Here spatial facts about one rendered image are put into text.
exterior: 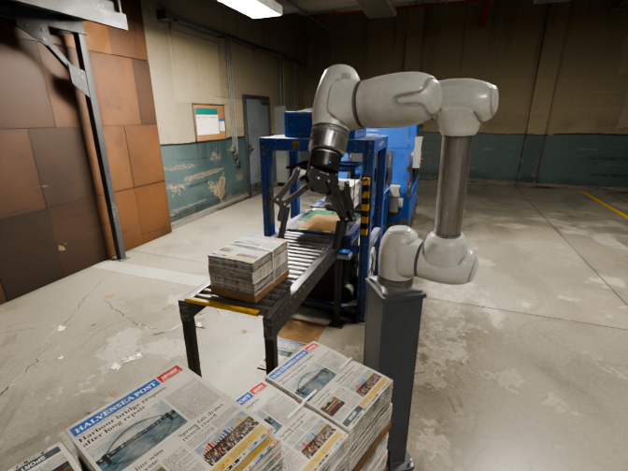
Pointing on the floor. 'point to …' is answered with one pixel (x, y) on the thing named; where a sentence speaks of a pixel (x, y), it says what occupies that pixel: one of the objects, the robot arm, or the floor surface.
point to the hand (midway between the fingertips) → (309, 238)
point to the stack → (324, 410)
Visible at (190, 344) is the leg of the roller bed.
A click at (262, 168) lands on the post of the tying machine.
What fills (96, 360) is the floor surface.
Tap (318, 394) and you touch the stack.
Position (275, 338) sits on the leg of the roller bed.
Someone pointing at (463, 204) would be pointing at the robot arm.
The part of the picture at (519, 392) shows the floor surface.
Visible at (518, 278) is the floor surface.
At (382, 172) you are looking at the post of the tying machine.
